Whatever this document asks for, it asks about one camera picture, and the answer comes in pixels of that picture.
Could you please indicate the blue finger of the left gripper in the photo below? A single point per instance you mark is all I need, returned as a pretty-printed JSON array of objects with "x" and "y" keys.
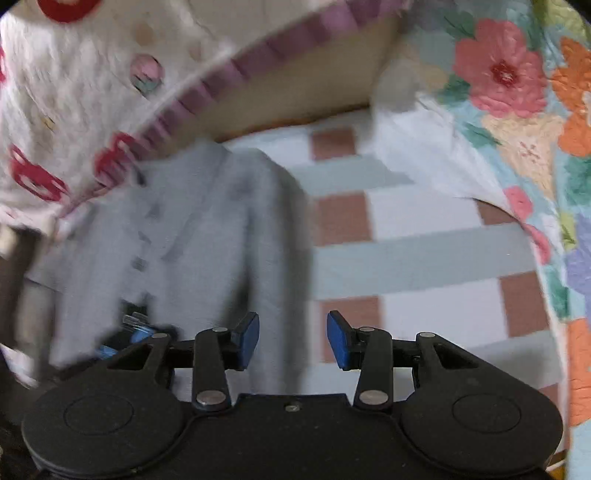
[{"x": 133, "y": 328}]

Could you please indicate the colourful floral quilt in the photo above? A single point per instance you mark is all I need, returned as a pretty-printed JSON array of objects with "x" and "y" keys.
[{"x": 490, "y": 100}]

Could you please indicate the grey knit cardigan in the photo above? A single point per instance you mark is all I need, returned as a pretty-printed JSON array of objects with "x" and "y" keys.
[{"x": 199, "y": 240}]

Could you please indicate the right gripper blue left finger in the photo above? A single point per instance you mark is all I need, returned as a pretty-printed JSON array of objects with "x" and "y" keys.
[{"x": 230, "y": 348}]

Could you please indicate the white quilt with red bears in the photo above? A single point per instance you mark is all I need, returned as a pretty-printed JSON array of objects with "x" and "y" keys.
[{"x": 87, "y": 87}]

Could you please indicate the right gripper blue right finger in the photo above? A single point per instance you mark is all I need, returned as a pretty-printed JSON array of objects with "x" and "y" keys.
[{"x": 350, "y": 345}]

